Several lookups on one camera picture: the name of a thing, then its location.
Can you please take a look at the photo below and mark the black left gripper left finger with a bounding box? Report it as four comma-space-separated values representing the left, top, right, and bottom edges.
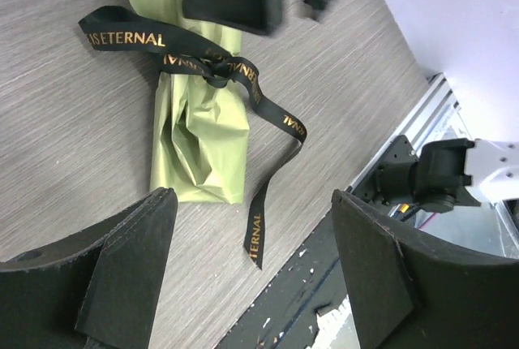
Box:
1, 187, 178, 348

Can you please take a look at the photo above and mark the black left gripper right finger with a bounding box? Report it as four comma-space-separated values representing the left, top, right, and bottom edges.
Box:
332, 190, 518, 348

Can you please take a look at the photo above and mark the black ribbon gold lettering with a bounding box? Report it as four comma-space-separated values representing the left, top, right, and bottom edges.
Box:
78, 6, 307, 269

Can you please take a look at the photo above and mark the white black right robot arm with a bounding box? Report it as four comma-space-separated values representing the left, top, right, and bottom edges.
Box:
182, 0, 518, 213

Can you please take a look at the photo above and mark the aluminium front rail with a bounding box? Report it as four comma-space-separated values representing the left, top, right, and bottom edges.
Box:
346, 73, 472, 200

